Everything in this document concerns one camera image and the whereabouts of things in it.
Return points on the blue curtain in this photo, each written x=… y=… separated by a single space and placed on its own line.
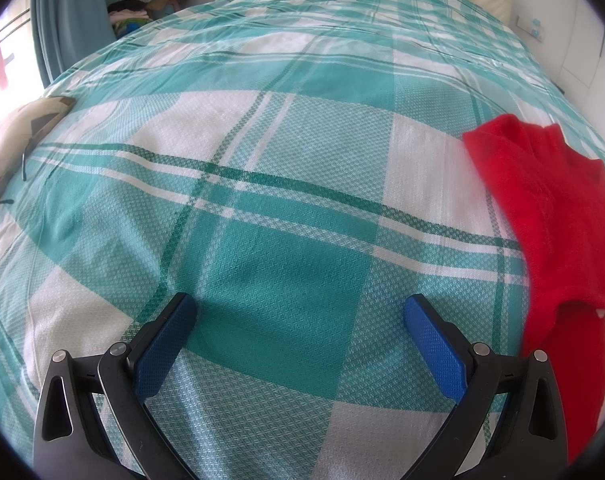
x=67 y=15

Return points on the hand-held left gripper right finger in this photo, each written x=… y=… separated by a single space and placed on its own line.
x=437 y=345

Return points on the teal plaid bed blanket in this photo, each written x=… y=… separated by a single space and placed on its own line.
x=282 y=185

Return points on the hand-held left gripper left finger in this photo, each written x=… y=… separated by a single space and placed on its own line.
x=165 y=342

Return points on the beige patterned cushion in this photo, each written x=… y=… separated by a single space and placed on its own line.
x=17 y=145

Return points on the red sweater with white rabbit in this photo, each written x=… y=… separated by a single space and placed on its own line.
x=557 y=240

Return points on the wall socket with blue covers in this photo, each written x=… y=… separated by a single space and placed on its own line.
x=531 y=27

